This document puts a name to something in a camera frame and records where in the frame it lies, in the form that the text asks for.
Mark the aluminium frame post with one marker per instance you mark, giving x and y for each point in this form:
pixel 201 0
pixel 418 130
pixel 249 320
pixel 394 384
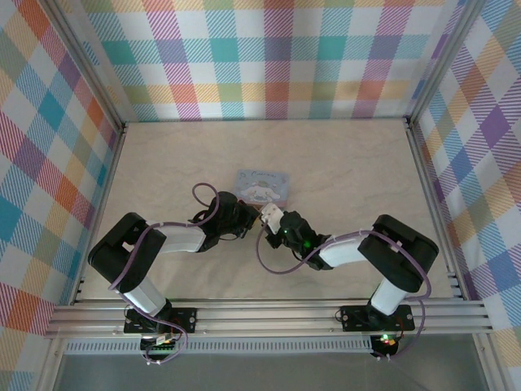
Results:
pixel 437 61
pixel 94 65

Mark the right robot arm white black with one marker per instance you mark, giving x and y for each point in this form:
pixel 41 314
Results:
pixel 399 252

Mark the aluminium table side rail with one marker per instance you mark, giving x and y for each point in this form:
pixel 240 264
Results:
pixel 425 183
pixel 109 183

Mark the light blue cartoon box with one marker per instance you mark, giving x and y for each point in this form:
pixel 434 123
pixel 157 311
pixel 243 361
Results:
pixel 264 183

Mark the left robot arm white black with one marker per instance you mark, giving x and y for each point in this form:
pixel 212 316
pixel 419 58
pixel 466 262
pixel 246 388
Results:
pixel 122 244

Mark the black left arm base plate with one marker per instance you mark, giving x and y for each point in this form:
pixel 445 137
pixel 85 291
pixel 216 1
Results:
pixel 185 319

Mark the controller board with lit LEDs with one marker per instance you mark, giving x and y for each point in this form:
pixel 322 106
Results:
pixel 386 340

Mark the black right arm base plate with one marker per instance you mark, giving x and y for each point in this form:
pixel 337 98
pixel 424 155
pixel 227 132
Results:
pixel 352 317

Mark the green terminal controller board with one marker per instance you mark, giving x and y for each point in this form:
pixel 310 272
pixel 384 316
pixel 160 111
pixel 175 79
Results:
pixel 160 348

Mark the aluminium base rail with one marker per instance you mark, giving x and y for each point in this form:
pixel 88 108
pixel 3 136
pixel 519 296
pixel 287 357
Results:
pixel 264 315

